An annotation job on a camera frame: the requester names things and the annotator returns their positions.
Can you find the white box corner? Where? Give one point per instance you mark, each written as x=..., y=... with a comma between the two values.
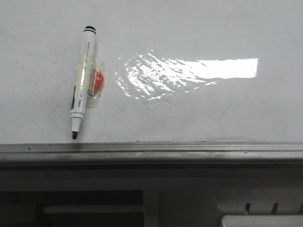
x=262, y=221

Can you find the red magnet taped to marker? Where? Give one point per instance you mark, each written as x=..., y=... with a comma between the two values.
x=97, y=79

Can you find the white black whiteboard marker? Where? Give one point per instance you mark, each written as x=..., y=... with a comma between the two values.
x=81, y=87

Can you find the white whiteboard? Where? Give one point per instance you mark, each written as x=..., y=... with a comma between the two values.
x=175, y=70

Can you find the aluminium whiteboard tray rail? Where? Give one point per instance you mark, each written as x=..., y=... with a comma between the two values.
x=152, y=153

